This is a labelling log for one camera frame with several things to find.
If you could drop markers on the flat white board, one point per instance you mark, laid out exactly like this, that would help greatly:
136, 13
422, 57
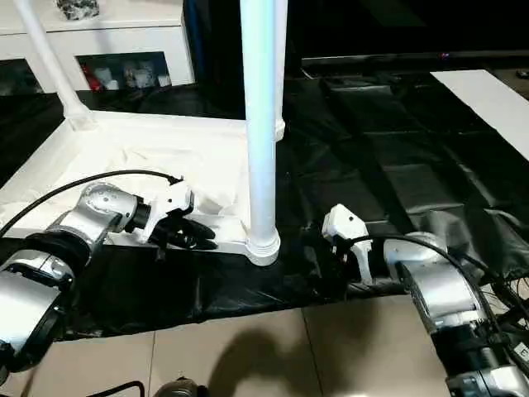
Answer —
487, 99

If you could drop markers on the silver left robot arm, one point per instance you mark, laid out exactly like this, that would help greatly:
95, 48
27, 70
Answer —
103, 202

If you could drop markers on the long black bar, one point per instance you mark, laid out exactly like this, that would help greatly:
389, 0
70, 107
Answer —
372, 60

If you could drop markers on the black mat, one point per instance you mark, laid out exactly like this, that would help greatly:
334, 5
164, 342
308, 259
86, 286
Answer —
372, 165

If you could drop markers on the white plastic table top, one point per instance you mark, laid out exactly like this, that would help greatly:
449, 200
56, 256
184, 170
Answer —
124, 140

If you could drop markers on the small black flat device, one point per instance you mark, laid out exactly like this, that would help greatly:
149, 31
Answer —
522, 74

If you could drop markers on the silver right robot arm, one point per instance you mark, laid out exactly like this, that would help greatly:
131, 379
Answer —
438, 281

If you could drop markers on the white cabinet with glass doors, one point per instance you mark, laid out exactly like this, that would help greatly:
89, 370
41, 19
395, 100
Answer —
136, 37

